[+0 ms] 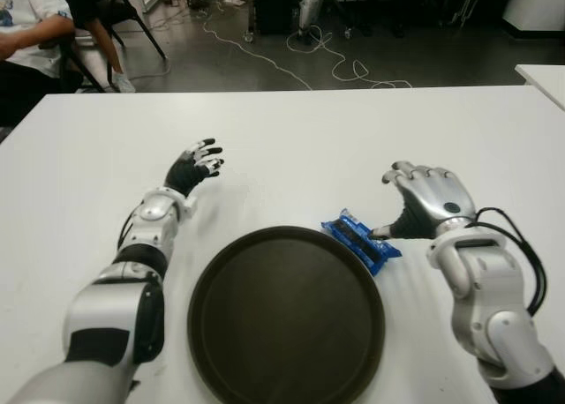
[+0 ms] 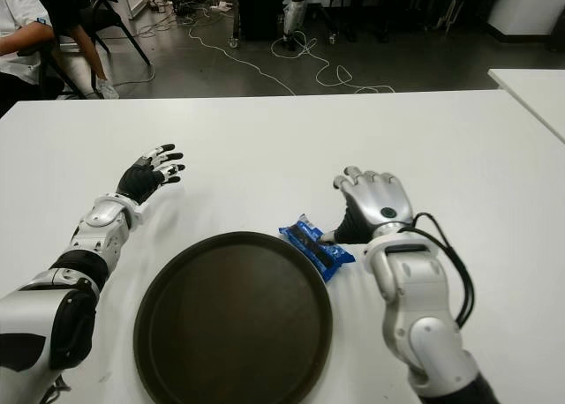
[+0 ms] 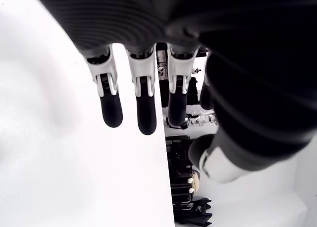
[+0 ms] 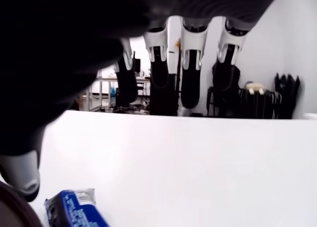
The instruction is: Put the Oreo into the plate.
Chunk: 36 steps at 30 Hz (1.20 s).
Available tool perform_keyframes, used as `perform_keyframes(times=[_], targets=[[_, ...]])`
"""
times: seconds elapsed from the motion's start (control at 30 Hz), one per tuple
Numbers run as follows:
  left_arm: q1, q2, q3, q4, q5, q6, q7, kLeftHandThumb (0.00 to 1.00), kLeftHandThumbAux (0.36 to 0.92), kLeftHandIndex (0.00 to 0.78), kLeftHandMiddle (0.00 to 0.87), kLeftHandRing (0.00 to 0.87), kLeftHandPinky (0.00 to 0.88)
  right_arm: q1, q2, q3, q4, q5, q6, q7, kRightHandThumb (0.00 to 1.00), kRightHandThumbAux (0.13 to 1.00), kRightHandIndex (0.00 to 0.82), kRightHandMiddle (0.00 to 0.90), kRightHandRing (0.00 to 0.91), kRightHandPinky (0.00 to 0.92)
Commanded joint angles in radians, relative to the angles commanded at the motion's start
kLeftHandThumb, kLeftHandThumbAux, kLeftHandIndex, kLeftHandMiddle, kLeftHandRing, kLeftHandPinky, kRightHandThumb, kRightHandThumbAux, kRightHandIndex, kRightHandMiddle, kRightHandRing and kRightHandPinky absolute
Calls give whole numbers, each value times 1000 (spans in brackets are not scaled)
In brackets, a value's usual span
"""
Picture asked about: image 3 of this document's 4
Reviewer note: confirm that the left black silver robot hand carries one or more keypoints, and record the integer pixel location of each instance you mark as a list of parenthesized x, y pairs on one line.
[(223, 51)]

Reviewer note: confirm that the black cabinet on casters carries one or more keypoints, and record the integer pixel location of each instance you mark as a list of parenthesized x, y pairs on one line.
[(164, 93)]

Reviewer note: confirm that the black desk with casters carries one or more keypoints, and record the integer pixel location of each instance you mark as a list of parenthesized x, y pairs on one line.
[(177, 150)]

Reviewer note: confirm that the beige round object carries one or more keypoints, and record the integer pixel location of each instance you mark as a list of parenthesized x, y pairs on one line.
[(196, 182)]

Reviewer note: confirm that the black folded chairs stack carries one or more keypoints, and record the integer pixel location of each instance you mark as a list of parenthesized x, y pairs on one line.
[(179, 187)]

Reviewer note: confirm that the black folded cloth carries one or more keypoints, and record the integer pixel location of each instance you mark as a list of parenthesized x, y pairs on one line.
[(203, 212)]

